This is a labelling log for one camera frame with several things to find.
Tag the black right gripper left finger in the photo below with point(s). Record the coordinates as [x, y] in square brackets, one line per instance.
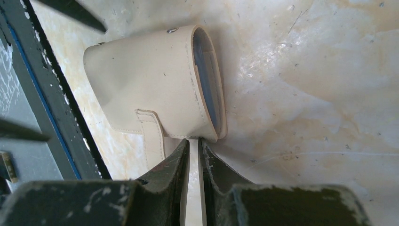
[159, 197]

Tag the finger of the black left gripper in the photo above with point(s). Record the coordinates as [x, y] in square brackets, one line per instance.
[76, 11]
[12, 130]

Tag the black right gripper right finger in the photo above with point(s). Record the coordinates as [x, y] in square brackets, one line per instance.
[218, 179]

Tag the beige card holder wallet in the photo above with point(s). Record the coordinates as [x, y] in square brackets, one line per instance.
[163, 84]

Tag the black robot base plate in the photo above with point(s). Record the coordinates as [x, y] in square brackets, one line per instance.
[56, 110]

